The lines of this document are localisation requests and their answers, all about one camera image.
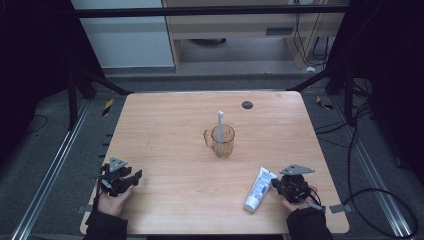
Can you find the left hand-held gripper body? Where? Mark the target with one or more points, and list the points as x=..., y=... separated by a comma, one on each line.
x=115, y=176

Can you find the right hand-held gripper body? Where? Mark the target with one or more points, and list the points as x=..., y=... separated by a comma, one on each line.
x=295, y=186

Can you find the white toothpaste tube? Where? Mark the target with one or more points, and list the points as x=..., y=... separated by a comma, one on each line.
x=260, y=190

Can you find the amber glass cup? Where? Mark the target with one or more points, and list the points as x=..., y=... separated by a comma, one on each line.
x=223, y=145

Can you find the white electric toothbrush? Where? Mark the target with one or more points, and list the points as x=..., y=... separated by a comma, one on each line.
x=220, y=128

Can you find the person's right hand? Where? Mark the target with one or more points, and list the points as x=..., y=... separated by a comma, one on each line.
x=295, y=206

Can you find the person's left hand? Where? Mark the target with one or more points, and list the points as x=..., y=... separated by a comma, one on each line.
x=113, y=204

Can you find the grey tape piece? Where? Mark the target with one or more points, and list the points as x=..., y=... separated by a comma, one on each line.
x=83, y=209
x=340, y=208

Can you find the yellow black tape strip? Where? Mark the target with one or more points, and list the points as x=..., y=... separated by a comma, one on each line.
x=107, y=107
x=324, y=104

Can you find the dark round table grommet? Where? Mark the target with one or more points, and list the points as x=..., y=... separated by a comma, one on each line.
x=247, y=105

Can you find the black metal stand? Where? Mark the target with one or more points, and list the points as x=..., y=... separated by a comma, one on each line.
x=71, y=100
x=348, y=96

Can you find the small white floor object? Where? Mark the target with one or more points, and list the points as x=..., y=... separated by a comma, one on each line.
x=310, y=69

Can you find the white cabinet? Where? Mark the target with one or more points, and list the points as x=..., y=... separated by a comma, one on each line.
x=126, y=43

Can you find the dark curtain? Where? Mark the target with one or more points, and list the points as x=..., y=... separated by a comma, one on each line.
x=30, y=66
x=393, y=66

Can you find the light wooden desk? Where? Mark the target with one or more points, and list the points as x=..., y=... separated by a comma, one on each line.
x=233, y=28

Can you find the black horizontal bar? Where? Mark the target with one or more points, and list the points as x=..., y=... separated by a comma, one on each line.
x=200, y=11

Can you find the aluminium floor rail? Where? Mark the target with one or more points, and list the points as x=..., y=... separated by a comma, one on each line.
x=373, y=170
x=50, y=173

